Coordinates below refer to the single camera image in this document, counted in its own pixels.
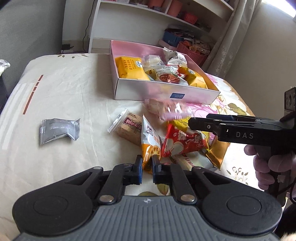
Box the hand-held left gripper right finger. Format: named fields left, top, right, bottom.
left=152, top=155, right=228, bottom=204

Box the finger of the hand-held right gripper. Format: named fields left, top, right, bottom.
left=206, top=113, right=236, bottom=122
left=188, top=117, right=228, bottom=140

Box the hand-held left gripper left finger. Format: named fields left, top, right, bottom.
left=65, top=155, right=142, bottom=205

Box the yellow snack packet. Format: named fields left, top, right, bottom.
left=178, top=67, right=208, bottom=90
left=115, top=56, right=151, bottom=81
left=172, top=117, right=193, bottom=131

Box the red white snack packet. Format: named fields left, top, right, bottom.
left=161, top=124, right=209, bottom=158

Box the orange lotus root snack packet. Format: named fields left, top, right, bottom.
left=141, top=115, right=167, bottom=175

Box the gold snack packet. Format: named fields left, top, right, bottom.
left=201, top=136, right=231, bottom=169

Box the pink nougat packet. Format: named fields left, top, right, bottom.
left=147, top=98, right=193, bottom=121

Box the brown biscuit packet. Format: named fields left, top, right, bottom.
left=107, top=109, right=143, bottom=147

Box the white packet with red picture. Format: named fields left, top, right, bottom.
left=148, top=65, right=186, bottom=84

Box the pink cardboard box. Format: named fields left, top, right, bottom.
left=110, top=40, right=221, bottom=105

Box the white nut snack packet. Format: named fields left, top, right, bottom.
left=163, top=47, right=188, bottom=67

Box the clear nut cluster packet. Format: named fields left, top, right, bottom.
left=142, top=55, right=163, bottom=68

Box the silver foil packet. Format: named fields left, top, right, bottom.
left=39, top=118, right=80, bottom=146

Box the person's right hand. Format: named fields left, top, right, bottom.
left=244, top=144, right=296, bottom=192

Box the red plastic basket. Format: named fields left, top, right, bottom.
left=177, top=42, right=208, bottom=67

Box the floral lace curtain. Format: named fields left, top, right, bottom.
left=206, top=0, right=262, bottom=80

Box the small red basket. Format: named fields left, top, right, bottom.
left=184, top=13, right=199, bottom=25

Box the floral printed blanket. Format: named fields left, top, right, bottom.
left=0, top=53, right=296, bottom=241

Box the orange cup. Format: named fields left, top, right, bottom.
left=167, top=0, right=184, bottom=18
left=148, top=0, right=165, bottom=9

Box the white shelf unit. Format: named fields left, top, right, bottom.
left=88, top=0, right=235, bottom=54

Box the grey checked pillow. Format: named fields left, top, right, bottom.
left=0, top=59, right=11, bottom=75

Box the black power cable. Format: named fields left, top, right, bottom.
left=82, top=0, right=93, bottom=45

